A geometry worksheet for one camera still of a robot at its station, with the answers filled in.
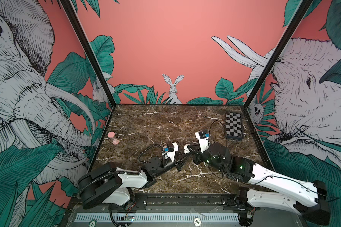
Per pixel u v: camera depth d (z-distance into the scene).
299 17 0.73
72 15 0.72
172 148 0.62
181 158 0.66
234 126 1.04
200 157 0.59
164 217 0.70
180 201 0.75
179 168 0.66
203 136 0.57
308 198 0.41
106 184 0.43
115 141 0.96
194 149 0.62
